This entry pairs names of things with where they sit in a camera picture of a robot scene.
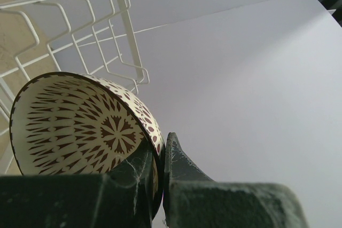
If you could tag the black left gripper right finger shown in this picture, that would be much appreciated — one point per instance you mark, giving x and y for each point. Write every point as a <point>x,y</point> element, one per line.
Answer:
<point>192,199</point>

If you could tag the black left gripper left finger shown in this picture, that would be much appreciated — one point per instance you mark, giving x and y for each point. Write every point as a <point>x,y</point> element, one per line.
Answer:
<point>120,198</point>

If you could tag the white wire dish rack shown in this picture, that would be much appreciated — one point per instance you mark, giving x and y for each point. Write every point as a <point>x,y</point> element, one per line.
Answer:
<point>94,37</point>

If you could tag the white bowl maroon pattern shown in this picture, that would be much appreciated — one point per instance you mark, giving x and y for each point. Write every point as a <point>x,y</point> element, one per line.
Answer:
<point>67,123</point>

